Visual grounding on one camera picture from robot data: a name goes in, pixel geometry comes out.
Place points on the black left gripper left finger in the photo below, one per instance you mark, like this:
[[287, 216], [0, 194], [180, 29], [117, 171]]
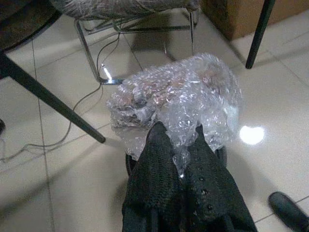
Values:
[[154, 181]]

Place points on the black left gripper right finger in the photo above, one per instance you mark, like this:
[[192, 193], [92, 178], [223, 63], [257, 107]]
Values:
[[212, 193]]

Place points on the clear bubble wrap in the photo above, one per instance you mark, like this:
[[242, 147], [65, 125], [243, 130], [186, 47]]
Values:
[[181, 96]]

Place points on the round dark rubbish bin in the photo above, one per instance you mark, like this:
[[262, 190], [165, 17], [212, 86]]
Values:
[[129, 162]]

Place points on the black robot foot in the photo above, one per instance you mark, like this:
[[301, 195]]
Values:
[[287, 210]]

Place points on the large brown cardboard box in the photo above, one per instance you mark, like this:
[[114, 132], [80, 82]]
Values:
[[229, 19]]

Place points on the grey chrome frame chair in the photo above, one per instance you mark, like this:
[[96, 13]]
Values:
[[120, 7]]

